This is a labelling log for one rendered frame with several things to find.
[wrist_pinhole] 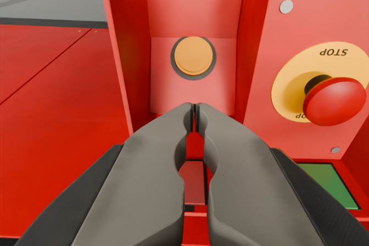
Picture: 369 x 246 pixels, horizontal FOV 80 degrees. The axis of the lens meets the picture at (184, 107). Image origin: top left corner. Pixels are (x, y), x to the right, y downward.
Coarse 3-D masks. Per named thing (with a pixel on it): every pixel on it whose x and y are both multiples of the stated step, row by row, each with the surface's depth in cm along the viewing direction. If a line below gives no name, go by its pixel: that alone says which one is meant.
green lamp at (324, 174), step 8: (304, 168) 21; (312, 168) 21; (320, 168) 21; (328, 168) 21; (312, 176) 20; (320, 176) 20; (328, 176) 20; (336, 176) 20; (320, 184) 20; (328, 184) 20; (336, 184) 20; (328, 192) 19; (336, 192) 19; (344, 192) 19; (344, 200) 18; (352, 200) 18; (352, 208) 18
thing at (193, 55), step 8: (184, 40) 22; (192, 40) 22; (200, 40) 22; (176, 48) 22; (184, 48) 22; (192, 48) 22; (200, 48) 22; (208, 48) 22; (176, 56) 22; (184, 56) 22; (192, 56) 22; (200, 56) 22; (208, 56) 22; (176, 64) 23; (184, 64) 22; (192, 64) 22; (200, 64) 22; (208, 64) 22; (184, 72) 22; (192, 72) 22; (200, 72) 22
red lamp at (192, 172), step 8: (184, 168) 21; (192, 168) 21; (200, 168) 21; (184, 176) 20; (192, 176) 20; (200, 176) 20; (184, 184) 20; (192, 184) 20; (200, 184) 20; (184, 192) 19; (192, 192) 19; (200, 192) 19; (184, 200) 18; (192, 200) 18; (200, 200) 18
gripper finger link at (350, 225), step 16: (288, 160) 8; (288, 176) 7; (304, 176) 7; (304, 192) 7; (320, 192) 7; (304, 208) 6; (320, 208) 6; (336, 208) 6; (320, 224) 6; (336, 224) 6; (352, 224) 6; (336, 240) 6; (352, 240) 6; (368, 240) 6
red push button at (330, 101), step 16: (320, 80) 16; (336, 80) 14; (352, 80) 14; (320, 96) 15; (336, 96) 14; (352, 96) 14; (304, 112) 16; (320, 112) 15; (336, 112) 15; (352, 112) 15
